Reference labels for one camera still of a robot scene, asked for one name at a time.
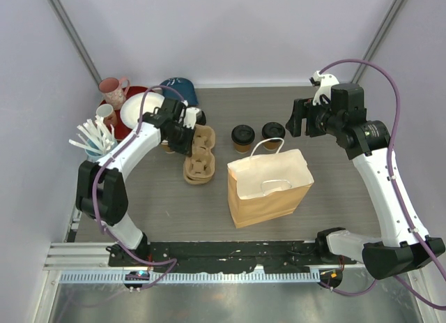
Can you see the stack of black lids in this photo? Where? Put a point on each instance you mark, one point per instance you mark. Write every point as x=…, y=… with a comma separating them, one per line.
x=200, y=118

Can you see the light blue holder cup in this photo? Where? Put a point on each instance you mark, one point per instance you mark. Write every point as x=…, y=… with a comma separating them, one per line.
x=93, y=153

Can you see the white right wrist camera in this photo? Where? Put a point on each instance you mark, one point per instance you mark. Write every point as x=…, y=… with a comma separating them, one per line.
x=324, y=83

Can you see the small pink floral mug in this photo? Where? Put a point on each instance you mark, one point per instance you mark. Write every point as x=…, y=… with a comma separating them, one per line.
x=107, y=113

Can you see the brown paper cup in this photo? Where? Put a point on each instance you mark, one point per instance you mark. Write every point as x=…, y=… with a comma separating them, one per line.
x=272, y=144
x=242, y=148

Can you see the aluminium rail frame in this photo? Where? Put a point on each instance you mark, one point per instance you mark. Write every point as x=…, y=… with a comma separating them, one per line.
x=108, y=263

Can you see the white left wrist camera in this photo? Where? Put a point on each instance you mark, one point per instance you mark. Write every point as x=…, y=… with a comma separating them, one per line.
x=189, y=120

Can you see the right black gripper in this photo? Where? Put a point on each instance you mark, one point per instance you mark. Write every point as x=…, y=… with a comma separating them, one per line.
x=302, y=109

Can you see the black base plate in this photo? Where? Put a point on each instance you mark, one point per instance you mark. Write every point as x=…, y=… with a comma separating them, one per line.
x=234, y=257

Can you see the brown paper bag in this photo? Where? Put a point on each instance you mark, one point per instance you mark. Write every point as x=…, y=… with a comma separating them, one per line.
x=267, y=186

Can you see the tall pink floral mug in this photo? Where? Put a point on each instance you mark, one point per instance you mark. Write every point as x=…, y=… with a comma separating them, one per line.
x=115, y=91

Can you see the stacked brown paper cups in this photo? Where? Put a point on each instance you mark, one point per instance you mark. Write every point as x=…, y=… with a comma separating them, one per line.
x=165, y=146

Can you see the brown pulp cup carrier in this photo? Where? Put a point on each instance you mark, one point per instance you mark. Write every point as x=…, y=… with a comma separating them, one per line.
x=199, y=169

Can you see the white paper plate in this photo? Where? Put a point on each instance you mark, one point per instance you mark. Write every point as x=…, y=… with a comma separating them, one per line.
x=130, y=110

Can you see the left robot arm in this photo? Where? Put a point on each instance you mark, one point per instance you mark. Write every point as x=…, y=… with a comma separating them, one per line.
x=101, y=192

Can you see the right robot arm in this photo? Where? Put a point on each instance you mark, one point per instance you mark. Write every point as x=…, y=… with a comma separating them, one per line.
x=404, y=243

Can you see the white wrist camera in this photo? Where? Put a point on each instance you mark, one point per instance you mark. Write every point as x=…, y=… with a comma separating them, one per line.
x=189, y=120
x=324, y=83

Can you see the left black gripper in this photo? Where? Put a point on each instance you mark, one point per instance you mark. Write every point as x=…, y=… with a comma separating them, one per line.
x=186, y=148

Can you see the black coffee lid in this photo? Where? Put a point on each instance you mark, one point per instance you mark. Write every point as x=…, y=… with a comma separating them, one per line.
x=243, y=134
x=273, y=131

